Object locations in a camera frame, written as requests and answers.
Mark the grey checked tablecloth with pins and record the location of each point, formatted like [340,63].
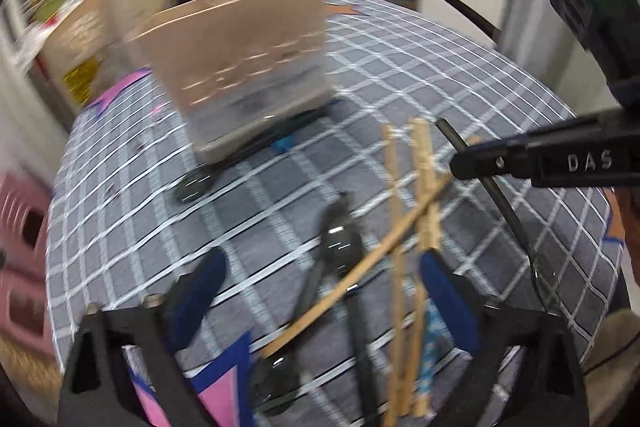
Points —
[400,57]

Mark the pink plastic stool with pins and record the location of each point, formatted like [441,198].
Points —
[22,257]

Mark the beige basket cart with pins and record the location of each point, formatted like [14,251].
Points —
[85,32]

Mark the beige plastic utensil container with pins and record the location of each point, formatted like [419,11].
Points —
[240,57]

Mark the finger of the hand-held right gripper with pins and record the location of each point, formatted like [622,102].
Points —
[500,162]

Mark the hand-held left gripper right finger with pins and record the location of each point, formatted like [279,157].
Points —
[445,297]

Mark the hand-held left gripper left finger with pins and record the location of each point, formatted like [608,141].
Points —
[200,292]

